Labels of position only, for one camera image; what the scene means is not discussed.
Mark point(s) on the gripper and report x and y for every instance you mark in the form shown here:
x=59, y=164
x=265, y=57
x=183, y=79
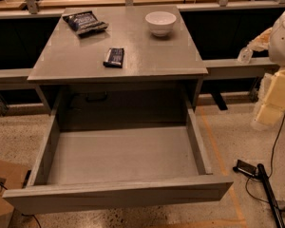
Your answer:
x=283, y=42

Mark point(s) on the grey top drawer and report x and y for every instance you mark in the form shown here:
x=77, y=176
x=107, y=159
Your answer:
x=125, y=149

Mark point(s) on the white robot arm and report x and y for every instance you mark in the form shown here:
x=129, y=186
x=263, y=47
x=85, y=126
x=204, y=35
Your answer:
x=272, y=40

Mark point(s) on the grey drawer cabinet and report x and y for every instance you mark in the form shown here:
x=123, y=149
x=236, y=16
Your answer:
x=159, y=77

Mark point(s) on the clear sanitizer pump bottle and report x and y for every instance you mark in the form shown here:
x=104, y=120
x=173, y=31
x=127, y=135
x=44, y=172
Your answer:
x=245, y=55

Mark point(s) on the black floor stand right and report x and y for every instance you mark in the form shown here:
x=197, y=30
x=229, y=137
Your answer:
x=259, y=173

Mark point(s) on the white ceramic bowl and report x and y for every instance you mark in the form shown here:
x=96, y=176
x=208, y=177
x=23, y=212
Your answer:
x=160, y=23

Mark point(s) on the small dark snack packet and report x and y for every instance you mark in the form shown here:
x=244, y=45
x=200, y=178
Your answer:
x=114, y=58

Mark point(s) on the dark blue chip bag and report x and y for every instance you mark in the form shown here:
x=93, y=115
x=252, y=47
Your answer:
x=84, y=22

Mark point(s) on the cardboard box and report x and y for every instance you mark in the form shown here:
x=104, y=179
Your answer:
x=12, y=176

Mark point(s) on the grey metal rail shelf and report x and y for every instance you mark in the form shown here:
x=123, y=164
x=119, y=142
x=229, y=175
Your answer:
x=222, y=69

